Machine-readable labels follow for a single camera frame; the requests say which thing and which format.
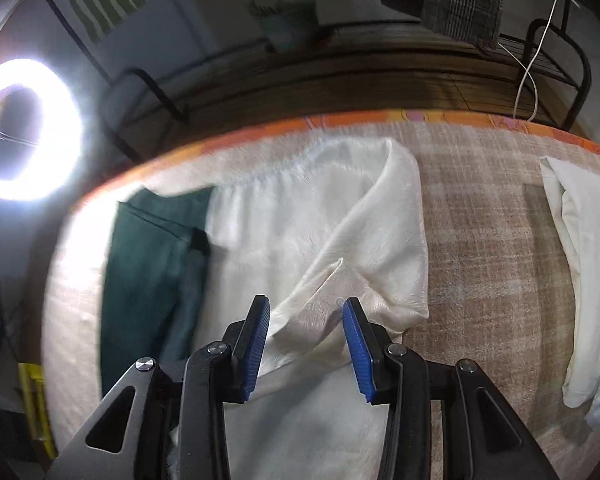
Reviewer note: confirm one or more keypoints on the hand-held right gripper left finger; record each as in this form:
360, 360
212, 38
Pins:
256, 355

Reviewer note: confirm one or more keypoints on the white shorts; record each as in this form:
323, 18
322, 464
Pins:
300, 230

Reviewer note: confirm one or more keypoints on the black metal bed frame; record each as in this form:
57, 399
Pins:
555, 60

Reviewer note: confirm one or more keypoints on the orange patterned mattress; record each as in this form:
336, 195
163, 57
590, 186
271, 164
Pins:
430, 120

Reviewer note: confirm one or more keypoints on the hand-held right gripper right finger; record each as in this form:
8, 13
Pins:
356, 355

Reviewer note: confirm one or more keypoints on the cream white garment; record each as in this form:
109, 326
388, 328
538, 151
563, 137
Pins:
587, 270

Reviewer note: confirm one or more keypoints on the grey plaid garment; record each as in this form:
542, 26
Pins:
460, 0

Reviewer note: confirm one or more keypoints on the yellow object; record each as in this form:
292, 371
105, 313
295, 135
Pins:
37, 410

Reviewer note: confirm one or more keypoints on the dark green garment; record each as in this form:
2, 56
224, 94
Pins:
145, 270

